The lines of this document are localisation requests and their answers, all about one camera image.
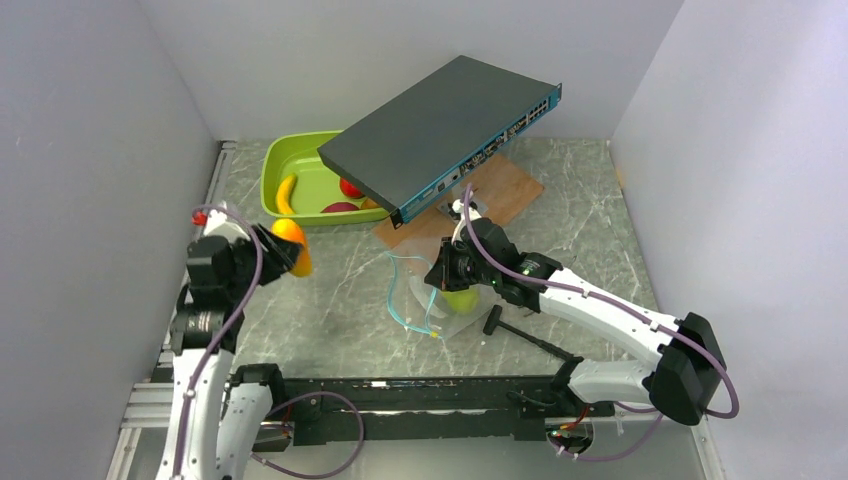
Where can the dark red toy fruit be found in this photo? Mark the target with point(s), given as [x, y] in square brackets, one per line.
[340, 207]

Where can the metal stand bracket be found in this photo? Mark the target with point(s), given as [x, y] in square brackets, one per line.
[457, 193]

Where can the wooden board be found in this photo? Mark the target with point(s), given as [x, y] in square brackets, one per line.
[505, 188]

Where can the orange toy mango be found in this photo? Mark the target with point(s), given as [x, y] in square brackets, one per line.
[287, 229]

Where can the green toy pear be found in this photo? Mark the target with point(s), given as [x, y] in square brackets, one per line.
[462, 302]

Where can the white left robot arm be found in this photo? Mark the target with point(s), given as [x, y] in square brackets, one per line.
[217, 410]

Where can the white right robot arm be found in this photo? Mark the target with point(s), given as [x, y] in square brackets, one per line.
[676, 365]

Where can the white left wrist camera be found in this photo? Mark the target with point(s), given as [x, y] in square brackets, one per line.
[214, 222]

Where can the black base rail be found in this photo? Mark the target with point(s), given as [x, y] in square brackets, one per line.
[317, 411]

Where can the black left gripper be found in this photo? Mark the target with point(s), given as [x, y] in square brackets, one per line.
[274, 268]

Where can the dark grey network switch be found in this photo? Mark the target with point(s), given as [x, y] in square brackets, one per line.
[409, 152]

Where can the lime green plastic tray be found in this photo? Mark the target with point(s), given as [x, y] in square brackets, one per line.
[317, 185]

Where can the red toy apple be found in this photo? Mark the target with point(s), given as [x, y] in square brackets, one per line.
[349, 190]

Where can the clear zip top bag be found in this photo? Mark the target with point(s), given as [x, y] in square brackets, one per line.
[419, 307]

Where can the yellow toy banana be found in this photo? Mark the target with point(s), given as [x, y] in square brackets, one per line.
[284, 194]

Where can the black rubber mallet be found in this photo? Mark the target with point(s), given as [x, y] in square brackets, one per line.
[494, 322]

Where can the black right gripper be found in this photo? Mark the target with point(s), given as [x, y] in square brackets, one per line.
[442, 274]

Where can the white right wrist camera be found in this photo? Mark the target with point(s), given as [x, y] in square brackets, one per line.
[462, 214]

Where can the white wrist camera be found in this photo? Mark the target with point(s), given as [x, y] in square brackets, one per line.
[462, 214]
[214, 222]

